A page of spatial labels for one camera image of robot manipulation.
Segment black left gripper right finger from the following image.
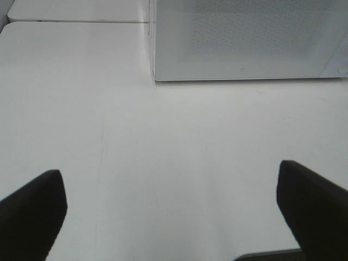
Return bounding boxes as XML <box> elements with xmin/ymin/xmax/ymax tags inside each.
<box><xmin>276</xmin><ymin>160</ymin><xmax>347</xmax><ymax>260</ymax></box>

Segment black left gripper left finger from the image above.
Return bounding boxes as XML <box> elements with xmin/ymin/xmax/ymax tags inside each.
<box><xmin>1</xmin><ymin>170</ymin><xmax>67</xmax><ymax>260</ymax></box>

